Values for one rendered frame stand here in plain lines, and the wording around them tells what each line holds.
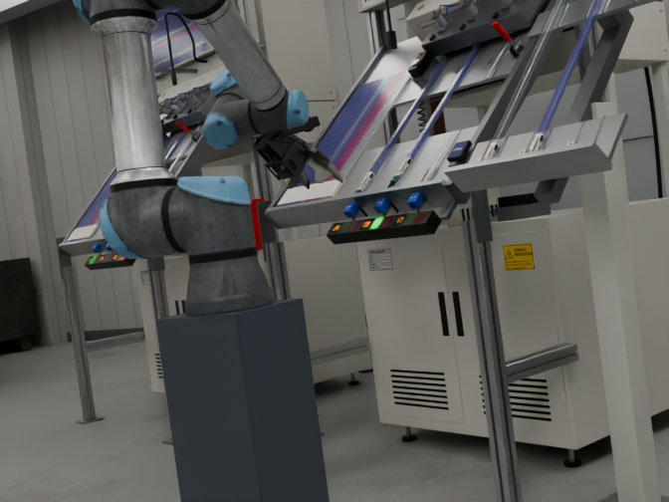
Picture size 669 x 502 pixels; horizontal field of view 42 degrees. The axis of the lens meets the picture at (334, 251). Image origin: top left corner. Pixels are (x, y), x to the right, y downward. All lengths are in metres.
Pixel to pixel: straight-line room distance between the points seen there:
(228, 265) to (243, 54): 0.43
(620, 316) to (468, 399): 0.71
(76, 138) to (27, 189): 0.59
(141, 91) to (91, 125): 5.48
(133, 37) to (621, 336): 1.07
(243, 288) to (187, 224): 0.14
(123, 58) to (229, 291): 0.44
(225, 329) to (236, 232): 0.17
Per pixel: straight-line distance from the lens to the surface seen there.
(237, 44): 1.65
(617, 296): 1.79
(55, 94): 7.36
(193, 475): 1.52
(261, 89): 1.73
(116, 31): 1.59
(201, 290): 1.45
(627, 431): 1.85
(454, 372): 2.40
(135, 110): 1.55
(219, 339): 1.41
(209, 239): 1.45
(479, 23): 2.32
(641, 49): 2.57
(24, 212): 7.45
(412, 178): 2.03
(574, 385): 2.19
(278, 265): 2.43
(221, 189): 1.45
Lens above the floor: 0.67
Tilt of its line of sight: 2 degrees down
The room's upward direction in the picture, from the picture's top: 8 degrees counter-clockwise
